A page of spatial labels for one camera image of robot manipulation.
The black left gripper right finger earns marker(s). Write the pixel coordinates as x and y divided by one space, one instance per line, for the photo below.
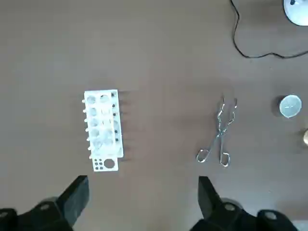
209 199

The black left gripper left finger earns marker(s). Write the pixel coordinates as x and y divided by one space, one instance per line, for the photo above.
72 199

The metal crucible tongs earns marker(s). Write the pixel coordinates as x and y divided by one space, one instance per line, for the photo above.
220 133

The white test tube rack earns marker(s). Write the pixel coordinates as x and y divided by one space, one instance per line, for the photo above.
103 130

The glass beaker with yellow liquid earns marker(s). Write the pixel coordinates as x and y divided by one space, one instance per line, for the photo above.
306 138

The small white dish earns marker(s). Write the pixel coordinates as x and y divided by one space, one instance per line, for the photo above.
290 106

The white desk lamp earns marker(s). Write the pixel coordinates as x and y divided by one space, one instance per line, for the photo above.
297 12

